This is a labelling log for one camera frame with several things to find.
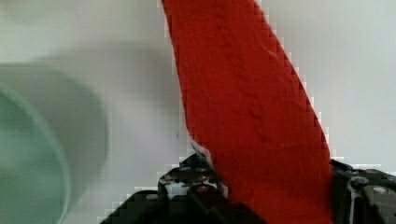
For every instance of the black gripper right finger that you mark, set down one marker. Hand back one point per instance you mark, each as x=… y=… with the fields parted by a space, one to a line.
x=362 y=196

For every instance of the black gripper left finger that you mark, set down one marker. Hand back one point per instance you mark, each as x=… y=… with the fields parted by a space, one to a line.
x=188 y=194

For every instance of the red felt ketchup bottle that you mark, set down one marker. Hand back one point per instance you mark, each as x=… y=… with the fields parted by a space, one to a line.
x=247 y=110

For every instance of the green round bowl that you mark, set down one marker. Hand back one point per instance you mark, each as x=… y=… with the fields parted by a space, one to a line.
x=53 y=143

